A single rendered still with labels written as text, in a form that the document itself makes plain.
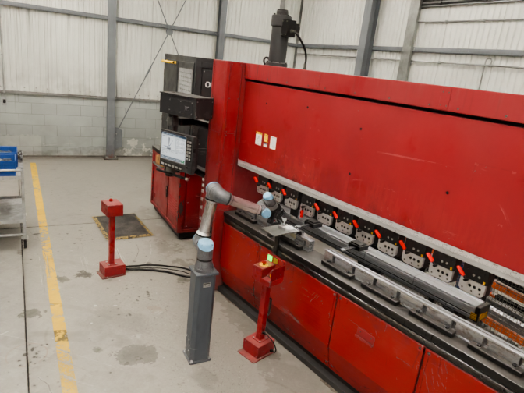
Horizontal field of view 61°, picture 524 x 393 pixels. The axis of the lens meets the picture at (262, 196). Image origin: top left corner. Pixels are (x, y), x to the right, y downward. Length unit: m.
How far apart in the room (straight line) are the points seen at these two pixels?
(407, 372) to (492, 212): 1.16
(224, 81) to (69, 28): 6.17
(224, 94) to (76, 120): 6.28
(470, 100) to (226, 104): 2.20
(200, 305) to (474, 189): 2.05
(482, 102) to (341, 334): 1.85
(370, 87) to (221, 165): 1.73
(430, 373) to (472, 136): 1.44
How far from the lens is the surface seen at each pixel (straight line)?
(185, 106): 4.22
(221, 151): 4.20
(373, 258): 3.57
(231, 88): 4.15
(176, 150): 4.31
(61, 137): 10.11
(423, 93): 2.90
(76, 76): 9.96
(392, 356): 3.20
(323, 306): 3.51
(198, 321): 3.54
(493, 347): 2.93
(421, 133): 2.91
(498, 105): 2.68
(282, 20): 4.03
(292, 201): 3.72
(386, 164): 3.06
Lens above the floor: 2.30
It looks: 16 degrees down
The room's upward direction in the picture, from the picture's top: 7 degrees clockwise
